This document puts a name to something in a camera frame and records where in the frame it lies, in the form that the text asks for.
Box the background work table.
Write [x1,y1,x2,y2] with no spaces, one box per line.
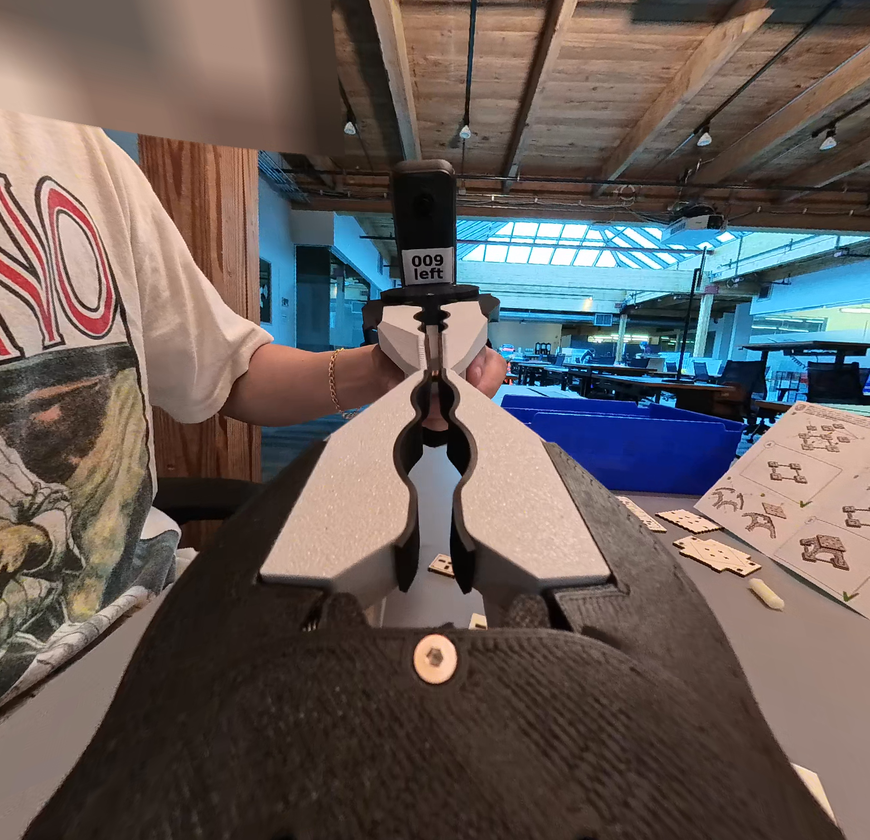
[506,354,749,413]
[741,340,870,406]

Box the gold chain bracelet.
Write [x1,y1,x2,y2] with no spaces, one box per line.
[328,348,359,420]

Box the cross-shaped wooden plate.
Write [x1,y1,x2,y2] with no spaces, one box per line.
[673,536,762,577]

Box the ceiling projector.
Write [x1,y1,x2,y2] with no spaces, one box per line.
[662,201,726,248]

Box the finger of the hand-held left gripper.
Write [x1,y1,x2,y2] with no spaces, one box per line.
[376,305,437,377]
[438,303,493,377]

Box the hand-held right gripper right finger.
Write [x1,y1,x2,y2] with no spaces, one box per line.
[437,369,613,610]

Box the wooden pillar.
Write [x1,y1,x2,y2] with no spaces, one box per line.
[138,135,262,549]

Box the blue plastic bin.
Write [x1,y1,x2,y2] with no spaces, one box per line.
[501,393,746,496]

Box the black metal pole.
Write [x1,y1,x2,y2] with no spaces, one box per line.
[685,247,706,379]

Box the white printed t-shirt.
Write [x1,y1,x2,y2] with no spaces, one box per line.
[0,109,274,715]

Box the person's left hand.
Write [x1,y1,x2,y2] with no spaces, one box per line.
[369,344,508,450]

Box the laser-cut wooden parts sheet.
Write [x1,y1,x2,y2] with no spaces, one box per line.
[615,495,668,534]

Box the person's left forearm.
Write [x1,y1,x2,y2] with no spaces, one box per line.
[221,343,382,423]

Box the grey desk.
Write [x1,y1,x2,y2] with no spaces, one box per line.
[0,490,870,840]

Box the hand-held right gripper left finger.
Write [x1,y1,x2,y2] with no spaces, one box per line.
[258,369,437,613]

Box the assembly instruction sheet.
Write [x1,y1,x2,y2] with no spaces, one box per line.
[695,401,870,618]

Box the skylight window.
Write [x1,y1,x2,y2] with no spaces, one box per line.
[455,220,738,270]

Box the toothed square wooden plate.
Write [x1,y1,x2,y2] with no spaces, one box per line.
[656,508,723,535]

